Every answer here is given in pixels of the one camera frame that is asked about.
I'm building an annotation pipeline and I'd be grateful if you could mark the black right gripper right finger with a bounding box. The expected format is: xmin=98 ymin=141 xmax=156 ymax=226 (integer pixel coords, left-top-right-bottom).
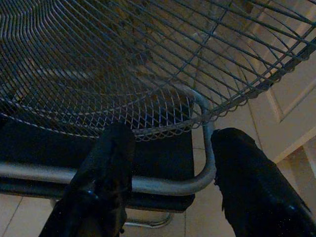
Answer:
xmin=210 ymin=127 xmax=316 ymax=237

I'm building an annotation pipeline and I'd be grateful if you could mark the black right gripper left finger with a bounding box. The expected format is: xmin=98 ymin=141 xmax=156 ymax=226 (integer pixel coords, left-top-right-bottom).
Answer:
xmin=38 ymin=122 xmax=136 ymax=237

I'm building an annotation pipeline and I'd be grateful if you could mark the black seat chrome tube chair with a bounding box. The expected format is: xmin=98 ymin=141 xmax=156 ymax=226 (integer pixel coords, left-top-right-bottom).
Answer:
xmin=0 ymin=85 xmax=215 ymax=229

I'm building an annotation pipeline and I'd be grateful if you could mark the white panelled door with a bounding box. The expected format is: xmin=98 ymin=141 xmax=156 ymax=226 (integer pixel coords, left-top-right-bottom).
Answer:
xmin=246 ymin=0 xmax=316 ymax=223

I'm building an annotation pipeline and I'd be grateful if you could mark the grey wire basket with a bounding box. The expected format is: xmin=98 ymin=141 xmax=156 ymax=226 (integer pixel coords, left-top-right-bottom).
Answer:
xmin=0 ymin=0 xmax=316 ymax=143

